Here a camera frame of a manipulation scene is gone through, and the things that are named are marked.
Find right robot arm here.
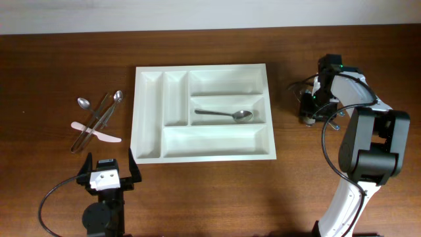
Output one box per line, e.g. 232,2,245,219
298,54,410,236

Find small steel teaspoon left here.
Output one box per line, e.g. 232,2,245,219
77,97,101,120

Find small steel teaspoon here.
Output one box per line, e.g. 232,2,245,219
100,90,123,129
77,97,101,120

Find steel kitchen tongs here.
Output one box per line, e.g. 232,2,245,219
70,93,110,153

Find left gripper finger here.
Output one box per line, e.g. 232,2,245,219
76,153,93,184
128,148,142,183

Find right black cable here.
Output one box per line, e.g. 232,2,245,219
287,72,378,237

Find small steel teaspoon right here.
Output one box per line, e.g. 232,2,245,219
100,90,123,129

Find large steel spoon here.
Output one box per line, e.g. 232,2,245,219
194,109,253,123
303,117,316,126

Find pink plastic knife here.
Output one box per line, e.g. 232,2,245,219
71,122,122,143

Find white plastic cutlery tray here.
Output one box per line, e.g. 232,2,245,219
130,64,276,164

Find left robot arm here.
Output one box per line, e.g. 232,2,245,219
76,150,142,237

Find steel fork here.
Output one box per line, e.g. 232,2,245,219
328,111,345,130

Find black cable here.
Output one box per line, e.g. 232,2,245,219
287,72,378,237
37,174,87,237

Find left black cable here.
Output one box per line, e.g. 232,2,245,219
37,174,87,237

